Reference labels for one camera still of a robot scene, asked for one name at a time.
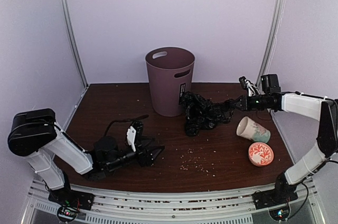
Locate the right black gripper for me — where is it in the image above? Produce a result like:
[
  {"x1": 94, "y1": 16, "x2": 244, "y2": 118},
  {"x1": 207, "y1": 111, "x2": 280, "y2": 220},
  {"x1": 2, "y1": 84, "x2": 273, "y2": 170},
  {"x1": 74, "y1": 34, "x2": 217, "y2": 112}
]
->
[{"x1": 231, "y1": 93, "x2": 270, "y2": 111}]

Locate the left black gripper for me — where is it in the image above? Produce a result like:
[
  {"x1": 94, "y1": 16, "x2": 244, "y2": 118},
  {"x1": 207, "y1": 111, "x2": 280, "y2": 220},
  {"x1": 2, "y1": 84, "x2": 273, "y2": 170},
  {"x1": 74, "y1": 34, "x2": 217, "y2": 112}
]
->
[{"x1": 106, "y1": 136, "x2": 165, "y2": 172}]

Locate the floral ceramic mug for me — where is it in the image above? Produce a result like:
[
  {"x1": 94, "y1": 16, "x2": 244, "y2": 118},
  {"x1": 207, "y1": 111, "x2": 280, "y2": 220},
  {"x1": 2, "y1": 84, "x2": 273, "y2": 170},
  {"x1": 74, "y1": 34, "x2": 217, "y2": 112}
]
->
[{"x1": 236, "y1": 116, "x2": 271, "y2": 144}]

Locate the black plastic trash bag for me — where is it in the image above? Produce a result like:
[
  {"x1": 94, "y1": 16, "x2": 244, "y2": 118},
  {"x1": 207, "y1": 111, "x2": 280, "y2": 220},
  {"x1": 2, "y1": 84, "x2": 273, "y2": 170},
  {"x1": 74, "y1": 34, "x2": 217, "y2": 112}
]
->
[{"x1": 181, "y1": 91, "x2": 234, "y2": 137}]

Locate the mauve plastic trash bin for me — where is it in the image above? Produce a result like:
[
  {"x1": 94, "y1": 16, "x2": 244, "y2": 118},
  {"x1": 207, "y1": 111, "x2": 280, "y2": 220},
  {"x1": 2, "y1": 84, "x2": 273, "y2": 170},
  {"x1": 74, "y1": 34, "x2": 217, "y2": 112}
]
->
[{"x1": 145, "y1": 47, "x2": 195, "y2": 117}]

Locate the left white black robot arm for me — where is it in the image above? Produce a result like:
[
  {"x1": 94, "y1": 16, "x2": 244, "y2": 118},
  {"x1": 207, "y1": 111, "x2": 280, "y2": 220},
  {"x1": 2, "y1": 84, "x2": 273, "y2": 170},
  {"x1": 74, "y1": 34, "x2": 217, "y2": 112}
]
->
[{"x1": 7, "y1": 108, "x2": 165, "y2": 205}]

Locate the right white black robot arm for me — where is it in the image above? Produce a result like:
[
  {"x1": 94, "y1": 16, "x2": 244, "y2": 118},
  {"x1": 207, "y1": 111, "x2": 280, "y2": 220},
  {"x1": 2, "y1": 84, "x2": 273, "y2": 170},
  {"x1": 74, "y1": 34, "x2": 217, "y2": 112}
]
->
[{"x1": 230, "y1": 92, "x2": 337, "y2": 204}]

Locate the orange patterned ceramic bowl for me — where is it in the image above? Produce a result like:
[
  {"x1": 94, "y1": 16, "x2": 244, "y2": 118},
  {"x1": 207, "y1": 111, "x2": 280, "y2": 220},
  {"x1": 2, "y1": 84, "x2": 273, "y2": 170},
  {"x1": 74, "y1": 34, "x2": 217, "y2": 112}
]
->
[{"x1": 248, "y1": 142, "x2": 274, "y2": 167}]

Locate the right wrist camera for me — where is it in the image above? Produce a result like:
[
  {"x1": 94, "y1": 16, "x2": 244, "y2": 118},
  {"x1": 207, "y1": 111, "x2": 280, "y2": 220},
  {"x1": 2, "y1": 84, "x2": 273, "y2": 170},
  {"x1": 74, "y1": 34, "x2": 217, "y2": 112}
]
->
[{"x1": 239, "y1": 76, "x2": 260, "y2": 97}]

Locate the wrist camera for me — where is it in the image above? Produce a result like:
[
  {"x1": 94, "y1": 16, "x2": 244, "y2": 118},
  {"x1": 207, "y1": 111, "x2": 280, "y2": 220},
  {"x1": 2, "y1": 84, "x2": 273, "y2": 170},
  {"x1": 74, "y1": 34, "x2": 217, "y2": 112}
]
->
[
  {"x1": 126, "y1": 120, "x2": 144, "y2": 152},
  {"x1": 239, "y1": 76, "x2": 260, "y2": 97}
]

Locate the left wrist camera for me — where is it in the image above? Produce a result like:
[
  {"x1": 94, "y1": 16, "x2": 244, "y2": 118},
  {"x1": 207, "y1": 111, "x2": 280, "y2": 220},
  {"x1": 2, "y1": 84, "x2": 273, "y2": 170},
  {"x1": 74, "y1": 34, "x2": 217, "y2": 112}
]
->
[{"x1": 126, "y1": 120, "x2": 144, "y2": 152}]

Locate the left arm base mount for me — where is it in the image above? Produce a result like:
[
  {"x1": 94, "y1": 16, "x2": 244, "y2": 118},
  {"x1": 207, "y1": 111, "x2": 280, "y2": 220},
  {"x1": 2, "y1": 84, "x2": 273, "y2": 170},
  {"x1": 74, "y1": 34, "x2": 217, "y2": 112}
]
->
[{"x1": 45, "y1": 186, "x2": 95, "y2": 223}]

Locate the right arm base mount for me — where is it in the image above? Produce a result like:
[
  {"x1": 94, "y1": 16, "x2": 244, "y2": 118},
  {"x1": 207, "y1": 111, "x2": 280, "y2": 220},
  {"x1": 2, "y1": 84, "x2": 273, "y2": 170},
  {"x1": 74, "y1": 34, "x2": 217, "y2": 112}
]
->
[{"x1": 252, "y1": 190, "x2": 298, "y2": 222}]

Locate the aluminium front rail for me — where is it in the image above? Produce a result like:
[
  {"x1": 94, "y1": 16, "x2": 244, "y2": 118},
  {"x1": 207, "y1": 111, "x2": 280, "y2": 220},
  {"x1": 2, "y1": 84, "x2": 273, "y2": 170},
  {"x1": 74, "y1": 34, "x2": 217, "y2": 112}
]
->
[{"x1": 27, "y1": 179, "x2": 317, "y2": 224}]

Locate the right aluminium frame post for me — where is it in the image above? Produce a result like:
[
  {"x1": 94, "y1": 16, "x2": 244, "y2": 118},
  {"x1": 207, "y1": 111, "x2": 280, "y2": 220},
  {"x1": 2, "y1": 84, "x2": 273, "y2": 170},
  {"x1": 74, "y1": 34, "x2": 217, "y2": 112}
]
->
[{"x1": 257, "y1": 0, "x2": 285, "y2": 85}]

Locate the aluminium frame post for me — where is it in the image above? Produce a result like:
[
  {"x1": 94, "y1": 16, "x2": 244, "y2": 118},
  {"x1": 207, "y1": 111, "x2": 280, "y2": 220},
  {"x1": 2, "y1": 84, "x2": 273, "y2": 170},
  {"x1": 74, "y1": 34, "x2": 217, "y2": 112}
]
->
[
  {"x1": 257, "y1": 0, "x2": 285, "y2": 85},
  {"x1": 60, "y1": 0, "x2": 89, "y2": 89}
]

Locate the left aluminium frame post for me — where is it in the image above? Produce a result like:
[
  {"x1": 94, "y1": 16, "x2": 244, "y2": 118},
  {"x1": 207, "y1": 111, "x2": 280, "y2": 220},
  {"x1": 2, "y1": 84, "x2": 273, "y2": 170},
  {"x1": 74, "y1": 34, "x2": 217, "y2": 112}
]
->
[{"x1": 60, "y1": 0, "x2": 89, "y2": 89}]

